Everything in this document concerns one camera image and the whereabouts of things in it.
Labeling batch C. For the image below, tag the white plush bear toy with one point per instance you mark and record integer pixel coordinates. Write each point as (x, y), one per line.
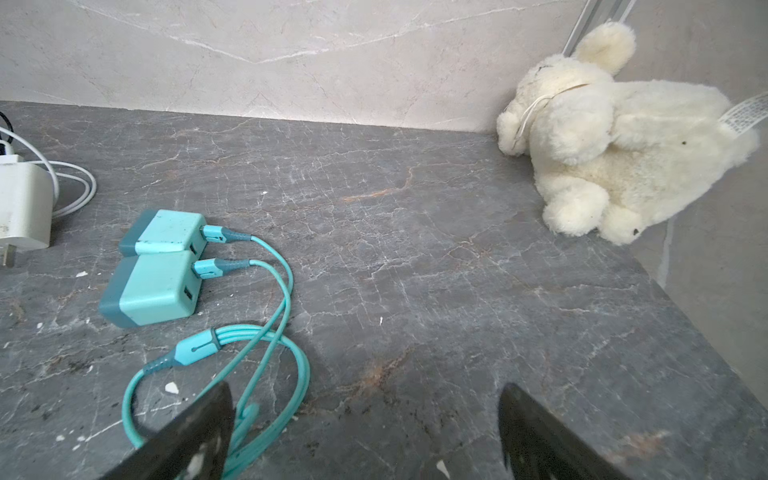
(617, 157)

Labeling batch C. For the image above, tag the teal charger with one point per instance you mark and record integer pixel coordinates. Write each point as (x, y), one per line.
(163, 231)
(151, 288)

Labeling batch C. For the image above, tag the teal charger far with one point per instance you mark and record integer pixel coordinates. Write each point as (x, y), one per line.
(163, 231)

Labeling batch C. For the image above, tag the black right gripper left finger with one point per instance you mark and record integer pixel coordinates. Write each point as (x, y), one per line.
(192, 446)

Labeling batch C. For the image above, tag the teal charger near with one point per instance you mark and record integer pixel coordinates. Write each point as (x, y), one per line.
(151, 288)

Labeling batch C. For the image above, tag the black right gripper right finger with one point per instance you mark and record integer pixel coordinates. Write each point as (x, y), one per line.
(536, 445)

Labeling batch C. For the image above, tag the white USB charger adapter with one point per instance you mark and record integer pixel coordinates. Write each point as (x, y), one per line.
(26, 208)

